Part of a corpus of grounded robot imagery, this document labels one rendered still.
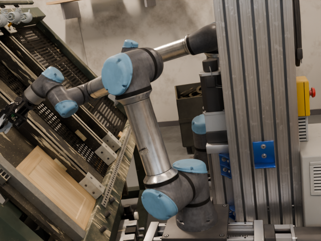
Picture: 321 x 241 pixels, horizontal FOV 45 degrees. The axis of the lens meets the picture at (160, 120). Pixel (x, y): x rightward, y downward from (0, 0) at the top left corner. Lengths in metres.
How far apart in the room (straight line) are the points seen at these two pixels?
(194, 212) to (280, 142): 0.39
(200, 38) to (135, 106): 0.62
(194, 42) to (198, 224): 0.76
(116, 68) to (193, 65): 4.56
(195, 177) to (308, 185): 0.41
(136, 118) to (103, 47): 4.80
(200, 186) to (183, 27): 4.43
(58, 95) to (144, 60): 0.43
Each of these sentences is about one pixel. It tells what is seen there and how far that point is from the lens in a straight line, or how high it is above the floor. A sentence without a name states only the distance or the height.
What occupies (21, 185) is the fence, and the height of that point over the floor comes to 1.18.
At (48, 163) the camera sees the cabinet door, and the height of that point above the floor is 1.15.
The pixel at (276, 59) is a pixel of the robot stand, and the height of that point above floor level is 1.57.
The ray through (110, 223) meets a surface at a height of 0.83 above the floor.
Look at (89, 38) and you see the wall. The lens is 6.02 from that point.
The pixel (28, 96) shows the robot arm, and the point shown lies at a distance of 1.56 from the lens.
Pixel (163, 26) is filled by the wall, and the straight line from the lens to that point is 5.68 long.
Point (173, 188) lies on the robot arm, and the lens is 1.23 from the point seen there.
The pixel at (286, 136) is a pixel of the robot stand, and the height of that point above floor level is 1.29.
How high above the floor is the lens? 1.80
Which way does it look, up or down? 17 degrees down
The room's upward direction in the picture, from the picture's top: 9 degrees counter-clockwise
